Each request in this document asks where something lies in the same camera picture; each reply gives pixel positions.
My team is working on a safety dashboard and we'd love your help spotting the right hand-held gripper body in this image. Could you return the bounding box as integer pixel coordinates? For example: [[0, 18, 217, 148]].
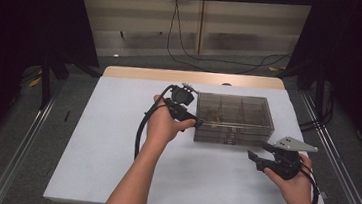
[[266, 134, 320, 183]]

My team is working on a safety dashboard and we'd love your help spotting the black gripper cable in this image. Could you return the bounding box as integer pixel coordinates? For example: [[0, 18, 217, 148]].
[[132, 81, 179, 164], [294, 162, 324, 204]]

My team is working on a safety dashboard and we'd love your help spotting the transparent grey drawer box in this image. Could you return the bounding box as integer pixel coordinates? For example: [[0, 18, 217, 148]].
[[192, 91, 278, 150]]

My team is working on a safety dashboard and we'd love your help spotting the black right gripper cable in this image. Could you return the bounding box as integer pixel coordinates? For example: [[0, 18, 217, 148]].
[[294, 162, 324, 204]]

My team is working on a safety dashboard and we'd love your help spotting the metal floor rail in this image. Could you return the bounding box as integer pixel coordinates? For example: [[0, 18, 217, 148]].
[[0, 74, 68, 204], [289, 89, 362, 204]]

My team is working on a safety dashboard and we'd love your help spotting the person's left hand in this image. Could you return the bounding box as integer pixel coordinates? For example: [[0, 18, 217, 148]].
[[144, 94, 198, 152]]

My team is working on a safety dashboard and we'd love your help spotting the black floor cable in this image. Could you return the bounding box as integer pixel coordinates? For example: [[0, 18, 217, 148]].
[[163, 0, 297, 80], [171, 0, 297, 70]]

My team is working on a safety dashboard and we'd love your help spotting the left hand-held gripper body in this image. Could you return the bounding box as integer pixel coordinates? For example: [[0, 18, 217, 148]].
[[161, 80, 202, 123]]

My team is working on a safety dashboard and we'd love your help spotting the black metal stand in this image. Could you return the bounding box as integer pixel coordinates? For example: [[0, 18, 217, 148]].
[[36, 51, 104, 115], [273, 57, 337, 134]]

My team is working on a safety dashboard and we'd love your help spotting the person's right hand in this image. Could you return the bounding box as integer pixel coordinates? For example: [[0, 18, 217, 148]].
[[261, 150, 318, 204]]

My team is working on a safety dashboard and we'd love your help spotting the black curtain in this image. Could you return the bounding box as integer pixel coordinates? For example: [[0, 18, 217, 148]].
[[0, 0, 106, 174], [278, 0, 362, 168]]

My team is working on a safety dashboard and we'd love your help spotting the yellow tape piece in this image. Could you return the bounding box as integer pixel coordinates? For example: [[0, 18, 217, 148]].
[[29, 75, 44, 89]]

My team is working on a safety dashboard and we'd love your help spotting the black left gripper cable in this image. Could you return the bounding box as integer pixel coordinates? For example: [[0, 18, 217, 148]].
[[132, 81, 179, 164]]

